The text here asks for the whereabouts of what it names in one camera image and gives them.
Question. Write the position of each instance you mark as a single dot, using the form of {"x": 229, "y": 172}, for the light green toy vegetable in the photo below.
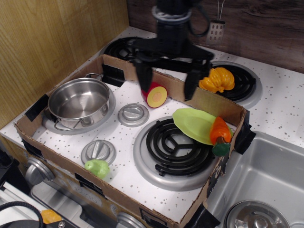
{"x": 99, "y": 168}

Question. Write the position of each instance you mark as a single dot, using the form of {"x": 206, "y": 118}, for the silver centre stove knob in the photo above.
{"x": 133, "y": 115}

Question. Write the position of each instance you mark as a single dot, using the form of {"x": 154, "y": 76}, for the hanging silver spatula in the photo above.
{"x": 217, "y": 26}

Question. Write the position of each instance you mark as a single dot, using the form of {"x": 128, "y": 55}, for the back left black burner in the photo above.
{"x": 120, "y": 48}

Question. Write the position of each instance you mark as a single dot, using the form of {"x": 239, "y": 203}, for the black burner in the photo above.
{"x": 120, "y": 48}
{"x": 169, "y": 159}
{"x": 248, "y": 88}

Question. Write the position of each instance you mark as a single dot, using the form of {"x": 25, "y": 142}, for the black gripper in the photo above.
{"x": 172, "y": 49}

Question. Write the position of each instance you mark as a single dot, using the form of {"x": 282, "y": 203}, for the light green plastic plate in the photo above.
{"x": 194, "y": 123}

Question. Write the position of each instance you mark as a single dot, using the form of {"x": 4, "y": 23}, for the silver stove knob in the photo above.
{"x": 133, "y": 115}
{"x": 99, "y": 150}

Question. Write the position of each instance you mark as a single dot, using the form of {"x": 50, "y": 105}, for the orange toy pumpkin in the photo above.
{"x": 219, "y": 80}

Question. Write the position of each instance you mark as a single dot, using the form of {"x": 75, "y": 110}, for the steel cooking pot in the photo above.
{"x": 80, "y": 103}

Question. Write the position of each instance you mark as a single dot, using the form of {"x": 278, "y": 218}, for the silver oven dial left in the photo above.
{"x": 38, "y": 172}

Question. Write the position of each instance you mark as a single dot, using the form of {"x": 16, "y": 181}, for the back right black burner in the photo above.
{"x": 248, "y": 88}

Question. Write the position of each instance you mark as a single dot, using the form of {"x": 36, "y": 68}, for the orange object bottom left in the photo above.
{"x": 50, "y": 216}

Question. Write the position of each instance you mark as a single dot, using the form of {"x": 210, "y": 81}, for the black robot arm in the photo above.
{"x": 175, "y": 11}

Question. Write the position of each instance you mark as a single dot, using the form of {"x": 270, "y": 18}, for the steel pot lid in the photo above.
{"x": 254, "y": 214}

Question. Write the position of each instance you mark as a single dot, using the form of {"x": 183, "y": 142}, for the red yellow toy fruit half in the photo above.
{"x": 155, "y": 96}

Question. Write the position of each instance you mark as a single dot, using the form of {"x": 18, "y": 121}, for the silver front stove knob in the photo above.
{"x": 99, "y": 150}

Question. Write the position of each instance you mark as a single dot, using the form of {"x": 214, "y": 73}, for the silver oven dial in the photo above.
{"x": 125, "y": 220}
{"x": 38, "y": 172}

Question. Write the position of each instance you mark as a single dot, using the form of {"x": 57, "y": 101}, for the front right black burner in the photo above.
{"x": 169, "y": 159}

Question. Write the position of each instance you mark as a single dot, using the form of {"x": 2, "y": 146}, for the silver oven dial right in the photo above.
{"x": 125, "y": 220}

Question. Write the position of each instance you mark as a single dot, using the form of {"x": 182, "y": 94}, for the orange toy carrot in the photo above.
{"x": 220, "y": 137}

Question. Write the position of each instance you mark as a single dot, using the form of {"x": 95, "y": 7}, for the grey toy sink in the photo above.
{"x": 270, "y": 171}

